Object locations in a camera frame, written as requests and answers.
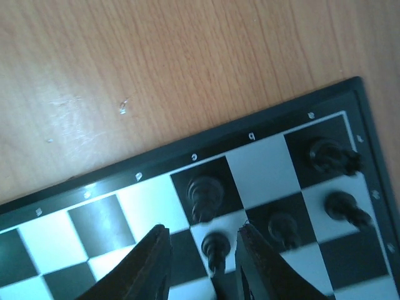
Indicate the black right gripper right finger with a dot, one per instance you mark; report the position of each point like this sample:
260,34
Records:
262,273

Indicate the black and white chessboard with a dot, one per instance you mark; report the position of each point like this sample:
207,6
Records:
308,174

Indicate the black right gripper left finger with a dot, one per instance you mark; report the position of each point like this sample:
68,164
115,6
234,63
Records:
145,273

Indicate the black pawn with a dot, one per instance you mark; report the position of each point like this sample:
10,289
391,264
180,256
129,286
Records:
216,247
283,228

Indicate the black pawn chess piece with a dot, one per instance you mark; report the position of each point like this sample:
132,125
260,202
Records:
342,206

